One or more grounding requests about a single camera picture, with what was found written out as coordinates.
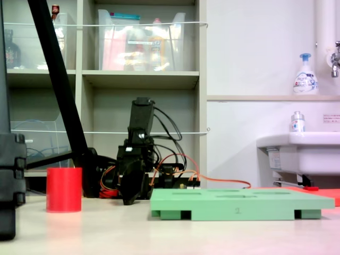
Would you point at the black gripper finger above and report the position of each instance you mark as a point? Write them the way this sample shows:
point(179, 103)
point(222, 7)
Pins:
point(140, 178)
point(129, 186)

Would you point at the red cylinder block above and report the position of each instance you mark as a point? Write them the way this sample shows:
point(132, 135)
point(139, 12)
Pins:
point(63, 190)

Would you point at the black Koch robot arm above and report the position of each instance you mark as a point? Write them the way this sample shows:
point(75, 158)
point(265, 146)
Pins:
point(140, 117)

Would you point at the green shape-hole board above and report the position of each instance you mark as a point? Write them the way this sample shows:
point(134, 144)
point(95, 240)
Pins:
point(212, 207)

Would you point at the small orange flat block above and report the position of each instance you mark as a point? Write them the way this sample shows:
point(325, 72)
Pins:
point(329, 197)

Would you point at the red base clamp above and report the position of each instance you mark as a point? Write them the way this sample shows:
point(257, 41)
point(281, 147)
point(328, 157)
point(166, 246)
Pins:
point(109, 193)

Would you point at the circuit board with connectors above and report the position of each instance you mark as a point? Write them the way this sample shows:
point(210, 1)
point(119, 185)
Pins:
point(191, 186)

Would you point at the beige shelf unit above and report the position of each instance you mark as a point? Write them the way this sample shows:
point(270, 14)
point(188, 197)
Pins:
point(138, 77)

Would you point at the black tripod strut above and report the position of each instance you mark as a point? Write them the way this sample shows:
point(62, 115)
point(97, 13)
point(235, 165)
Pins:
point(47, 160)

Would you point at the black smooth tripod leg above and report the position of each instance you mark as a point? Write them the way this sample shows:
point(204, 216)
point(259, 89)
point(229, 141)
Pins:
point(61, 87)

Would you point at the orange bottle in bin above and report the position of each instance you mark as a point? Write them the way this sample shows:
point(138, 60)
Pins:
point(157, 50)

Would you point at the wide clear plastic bin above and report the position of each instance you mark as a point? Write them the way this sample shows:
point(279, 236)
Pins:
point(138, 47)

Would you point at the black notched tripod leg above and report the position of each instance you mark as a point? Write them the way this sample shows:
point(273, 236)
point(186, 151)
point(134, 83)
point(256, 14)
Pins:
point(10, 172)

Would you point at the clear plastic bin with bottles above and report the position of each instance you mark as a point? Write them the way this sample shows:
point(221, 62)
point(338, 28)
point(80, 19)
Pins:
point(32, 47)

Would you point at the dark glass bottle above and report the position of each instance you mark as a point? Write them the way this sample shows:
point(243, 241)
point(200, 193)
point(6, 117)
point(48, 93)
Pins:
point(12, 54)

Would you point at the small bottle with silver cap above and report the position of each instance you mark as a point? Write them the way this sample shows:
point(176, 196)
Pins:
point(297, 125)

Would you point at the bottle with red-gold cap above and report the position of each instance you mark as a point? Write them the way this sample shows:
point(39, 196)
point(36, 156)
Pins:
point(55, 12)

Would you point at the white sink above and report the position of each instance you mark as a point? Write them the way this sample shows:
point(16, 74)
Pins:
point(305, 154)

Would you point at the white soap pump bottle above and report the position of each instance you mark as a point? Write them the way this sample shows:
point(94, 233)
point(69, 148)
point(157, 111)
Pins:
point(305, 81)

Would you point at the metal faucet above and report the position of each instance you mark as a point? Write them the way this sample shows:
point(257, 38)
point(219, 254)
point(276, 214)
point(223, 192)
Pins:
point(335, 61)

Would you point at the small wall sign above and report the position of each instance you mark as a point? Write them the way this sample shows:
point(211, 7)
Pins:
point(332, 118)

